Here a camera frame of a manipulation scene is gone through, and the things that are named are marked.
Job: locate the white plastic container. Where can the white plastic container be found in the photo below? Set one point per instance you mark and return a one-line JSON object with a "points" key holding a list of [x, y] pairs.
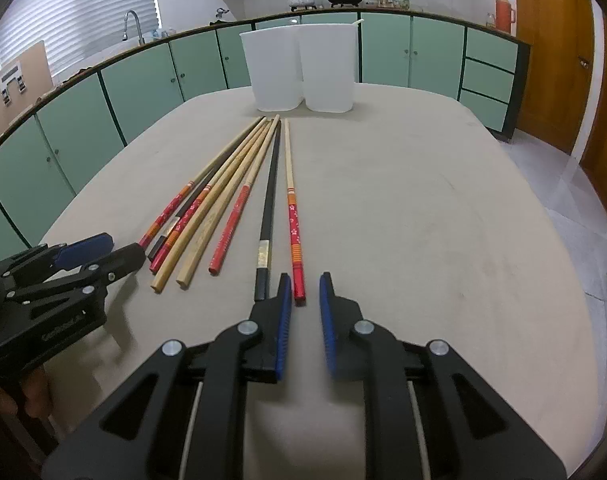
{"points": [[273, 70], [328, 70]]}

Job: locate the person's left hand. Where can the person's left hand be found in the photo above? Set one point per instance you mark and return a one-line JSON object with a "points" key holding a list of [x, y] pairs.
{"points": [[33, 392]]}

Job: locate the cardboard box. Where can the cardboard box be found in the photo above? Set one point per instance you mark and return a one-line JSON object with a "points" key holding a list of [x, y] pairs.
{"points": [[33, 65]]}

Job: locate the green lower kitchen cabinets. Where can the green lower kitchen cabinets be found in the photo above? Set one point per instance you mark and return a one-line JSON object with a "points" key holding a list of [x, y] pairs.
{"points": [[143, 75]]}

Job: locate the red thermos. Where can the red thermos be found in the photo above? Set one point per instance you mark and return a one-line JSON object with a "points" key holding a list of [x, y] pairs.
{"points": [[506, 15]]}

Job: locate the plain wooden chopstick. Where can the plain wooden chopstick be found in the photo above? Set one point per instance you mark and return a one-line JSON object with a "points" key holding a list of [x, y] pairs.
{"points": [[206, 240], [186, 240]]}

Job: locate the red patterned wooden chopstick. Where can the red patterned wooden chopstick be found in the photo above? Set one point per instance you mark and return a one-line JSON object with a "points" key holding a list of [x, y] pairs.
{"points": [[173, 239], [293, 220], [166, 212], [231, 225]]}

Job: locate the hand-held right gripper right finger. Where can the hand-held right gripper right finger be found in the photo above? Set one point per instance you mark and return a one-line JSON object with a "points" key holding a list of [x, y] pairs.
{"points": [[327, 325]]}

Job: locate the beige tablecloth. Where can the beige tablecloth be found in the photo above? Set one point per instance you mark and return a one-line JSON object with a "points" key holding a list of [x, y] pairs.
{"points": [[408, 210]]}

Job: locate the black chopstick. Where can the black chopstick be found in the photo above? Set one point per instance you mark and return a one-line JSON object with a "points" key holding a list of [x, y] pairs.
{"points": [[156, 251], [269, 195]]}

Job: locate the wooden door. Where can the wooden door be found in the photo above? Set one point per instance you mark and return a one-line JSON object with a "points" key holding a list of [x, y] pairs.
{"points": [[548, 60], [606, 135]]}

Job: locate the cluster of clear glasses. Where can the cluster of clear glasses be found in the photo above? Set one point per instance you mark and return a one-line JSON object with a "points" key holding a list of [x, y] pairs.
{"points": [[163, 34]]}

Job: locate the metal kettle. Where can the metal kettle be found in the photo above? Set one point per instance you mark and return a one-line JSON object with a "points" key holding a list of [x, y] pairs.
{"points": [[218, 15]]}

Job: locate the white window blinds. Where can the white window blinds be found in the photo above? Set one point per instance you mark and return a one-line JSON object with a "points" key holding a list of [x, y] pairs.
{"points": [[83, 10]]}

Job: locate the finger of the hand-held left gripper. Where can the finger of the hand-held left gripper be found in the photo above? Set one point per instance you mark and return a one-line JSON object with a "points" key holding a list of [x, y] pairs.
{"points": [[123, 260], [83, 250]]}

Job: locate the metal sink faucet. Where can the metal sink faucet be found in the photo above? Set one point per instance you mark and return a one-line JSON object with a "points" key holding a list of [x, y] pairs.
{"points": [[133, 15]]}

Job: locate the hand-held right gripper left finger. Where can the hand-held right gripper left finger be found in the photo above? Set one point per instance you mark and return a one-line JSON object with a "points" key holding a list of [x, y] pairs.
{"points": [[283, 320]]}

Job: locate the small glass jar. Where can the small glass jar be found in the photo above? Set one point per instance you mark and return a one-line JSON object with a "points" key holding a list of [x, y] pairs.
{"points": [[491, 20]]}

